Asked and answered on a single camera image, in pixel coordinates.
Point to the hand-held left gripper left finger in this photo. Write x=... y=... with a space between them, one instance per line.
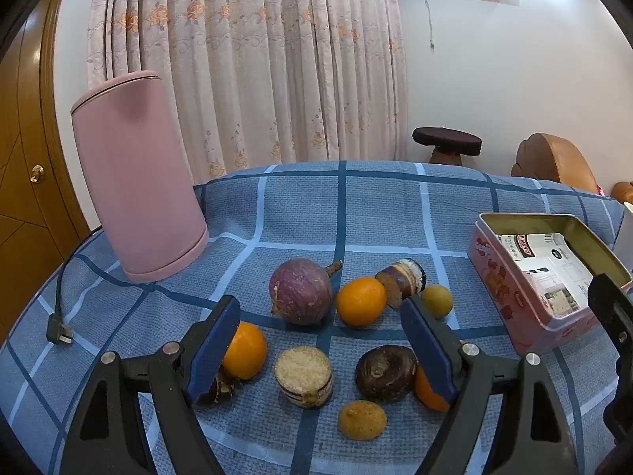
x=212 y=351

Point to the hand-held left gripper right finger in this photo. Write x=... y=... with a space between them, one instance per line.
x=428 y=351

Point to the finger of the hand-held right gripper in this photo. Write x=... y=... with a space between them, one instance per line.
x=613 y=307

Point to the orange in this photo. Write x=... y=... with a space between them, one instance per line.
x=247 y=351
x=424 y=393
x=361 y=302

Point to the dark brown water chestnut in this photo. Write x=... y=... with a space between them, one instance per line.
x=385 y=372
x=227 y=388

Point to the pink tin box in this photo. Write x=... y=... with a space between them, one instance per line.
x=494 y=277

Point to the large purple round fruit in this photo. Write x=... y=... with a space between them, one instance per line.
x=301 y=292

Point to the printed paper sheet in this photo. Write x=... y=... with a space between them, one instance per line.
x=554 y=277

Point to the white cup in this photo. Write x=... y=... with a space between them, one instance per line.
x=625 y=230

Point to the brown leather sofa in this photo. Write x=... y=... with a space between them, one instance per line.
x=623 y=192

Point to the blue plaid tablecloth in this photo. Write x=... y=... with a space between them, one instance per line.
x=346 y=208

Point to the pink electric kettle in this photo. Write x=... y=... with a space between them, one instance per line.
x=133 y=183

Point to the dark round stool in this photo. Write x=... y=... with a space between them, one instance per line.
x=445 y=139

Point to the brass door knob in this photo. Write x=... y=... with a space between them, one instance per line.
x=35 y=173

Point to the wooden door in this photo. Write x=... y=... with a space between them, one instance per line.
x=24 y=158

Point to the floral pink curtain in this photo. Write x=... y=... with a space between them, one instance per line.
x=247 y=59

